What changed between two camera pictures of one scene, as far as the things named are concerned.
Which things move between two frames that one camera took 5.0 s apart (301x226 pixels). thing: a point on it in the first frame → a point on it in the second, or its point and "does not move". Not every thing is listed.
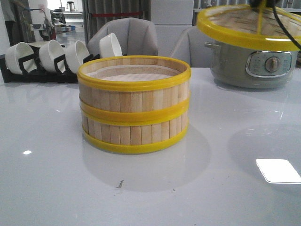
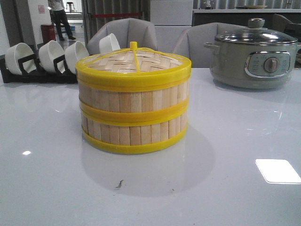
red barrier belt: (116, 14) does not move
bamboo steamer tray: (134, 90) does not move
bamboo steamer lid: (261, 27) → (133, 70)
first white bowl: (14, 52) does not move
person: (17, 15) → (59, 18)
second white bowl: (48, 52) does not move
